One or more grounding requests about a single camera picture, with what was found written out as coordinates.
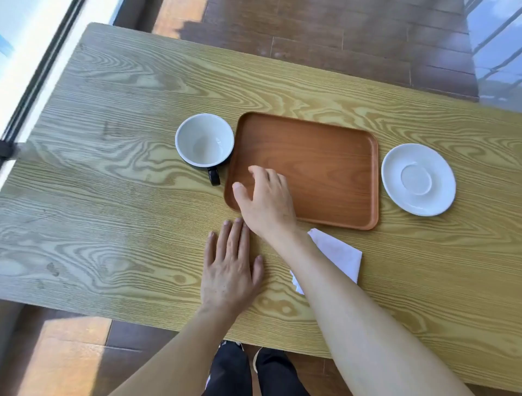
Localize person's left hand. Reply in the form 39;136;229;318
200;218;266;317

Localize person's right hand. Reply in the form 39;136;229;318
232;165;298;238

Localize person's right forearm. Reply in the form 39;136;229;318
256;222;474;396

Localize person's left forearm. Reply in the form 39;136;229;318
109;307;246;396

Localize white cup with black outside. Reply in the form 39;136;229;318
175;113;235;187

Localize white paper napkin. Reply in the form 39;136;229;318
289;228;363;296

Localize brown wooden tray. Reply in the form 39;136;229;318
223;111;380;231

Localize black trousers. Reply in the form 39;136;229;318
203;342;311;396

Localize white saucer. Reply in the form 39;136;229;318
381;143;457;218

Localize metal railing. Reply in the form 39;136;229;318
464;0;522;112

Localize black window frame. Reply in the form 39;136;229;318
0;0;87;164

